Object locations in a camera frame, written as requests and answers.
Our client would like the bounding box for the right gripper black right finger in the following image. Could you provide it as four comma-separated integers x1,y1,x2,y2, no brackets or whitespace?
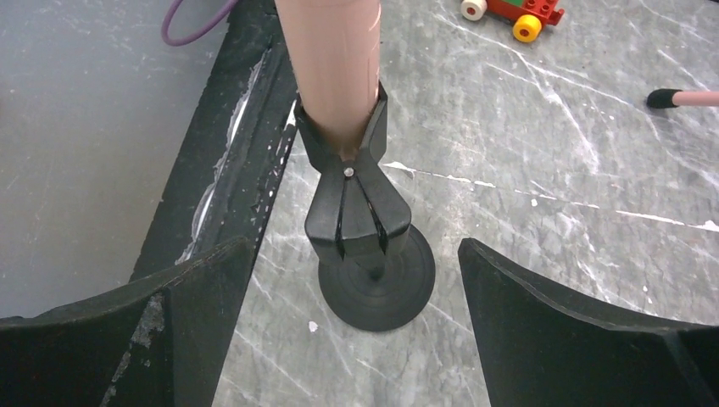
458,238,718,406

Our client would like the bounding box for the colourful toy block car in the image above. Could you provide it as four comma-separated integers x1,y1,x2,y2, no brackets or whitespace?
460,0,565,43

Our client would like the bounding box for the pink microphone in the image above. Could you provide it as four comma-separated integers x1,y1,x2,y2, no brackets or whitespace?
275,0,382,159

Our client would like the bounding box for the pink music stand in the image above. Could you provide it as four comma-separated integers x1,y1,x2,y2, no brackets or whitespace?
646,88,718,109

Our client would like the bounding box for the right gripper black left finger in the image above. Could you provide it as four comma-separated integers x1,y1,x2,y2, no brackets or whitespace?
1,237,256,406

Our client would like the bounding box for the black round-base mic stand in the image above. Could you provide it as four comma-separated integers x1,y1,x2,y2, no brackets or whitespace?
294,88,436,332

